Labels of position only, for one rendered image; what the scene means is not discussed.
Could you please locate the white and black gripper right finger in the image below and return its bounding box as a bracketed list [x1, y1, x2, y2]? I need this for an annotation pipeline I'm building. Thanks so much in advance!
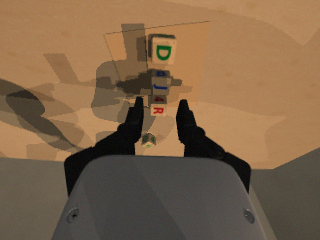
[176, 99, 251, 194]

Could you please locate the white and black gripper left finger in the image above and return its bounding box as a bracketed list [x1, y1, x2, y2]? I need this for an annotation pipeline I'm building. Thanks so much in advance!
[64, 96, 144, 198]

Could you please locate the tan flat mat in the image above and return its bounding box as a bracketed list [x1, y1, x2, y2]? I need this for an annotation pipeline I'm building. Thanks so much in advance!
[104, 21, 210, 110]

